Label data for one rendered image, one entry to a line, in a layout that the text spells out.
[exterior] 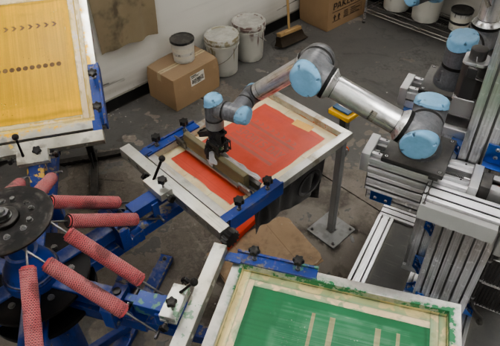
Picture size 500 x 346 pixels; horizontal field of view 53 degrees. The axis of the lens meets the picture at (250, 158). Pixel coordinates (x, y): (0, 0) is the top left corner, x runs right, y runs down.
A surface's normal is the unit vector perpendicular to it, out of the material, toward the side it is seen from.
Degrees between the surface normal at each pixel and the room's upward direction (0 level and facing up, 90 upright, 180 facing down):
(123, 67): 90
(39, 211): 0
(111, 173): 0
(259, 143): 0
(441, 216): 90
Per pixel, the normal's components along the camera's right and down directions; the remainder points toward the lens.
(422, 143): -0.31, 0.68
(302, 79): -0.53, 0.54
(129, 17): 0.29, 0.64
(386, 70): -0.03, -0.75
